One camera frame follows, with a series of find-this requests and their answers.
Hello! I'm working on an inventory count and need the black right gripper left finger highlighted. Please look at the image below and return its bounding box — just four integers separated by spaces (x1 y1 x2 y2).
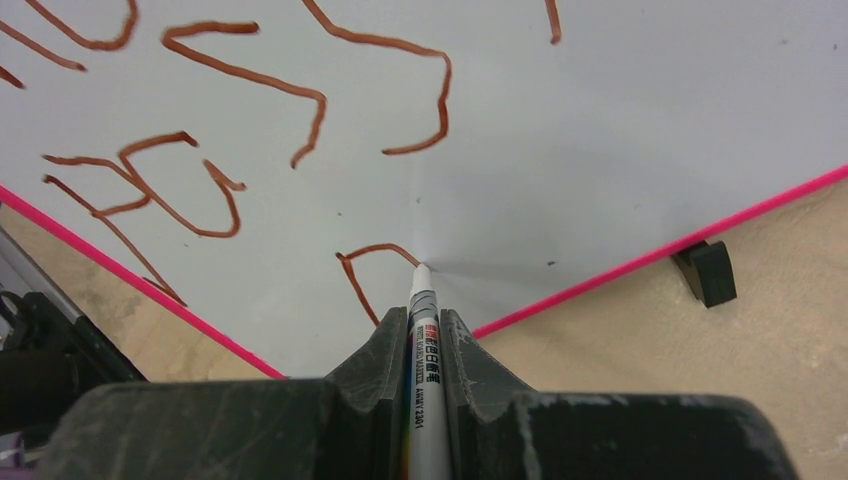
36 307 406 479

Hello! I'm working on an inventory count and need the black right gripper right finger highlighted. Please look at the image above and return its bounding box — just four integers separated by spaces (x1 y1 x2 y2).
442 310 797 479

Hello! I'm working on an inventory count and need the white whiteboard marker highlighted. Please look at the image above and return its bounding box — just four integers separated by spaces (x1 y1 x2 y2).
402 264 453 479

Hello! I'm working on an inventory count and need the pink framed whiteboard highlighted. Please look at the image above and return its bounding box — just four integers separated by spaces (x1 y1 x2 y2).
1 1 847 377

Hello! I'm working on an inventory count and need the black whiteboard clip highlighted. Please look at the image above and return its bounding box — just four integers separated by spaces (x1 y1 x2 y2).
671 241 737 308

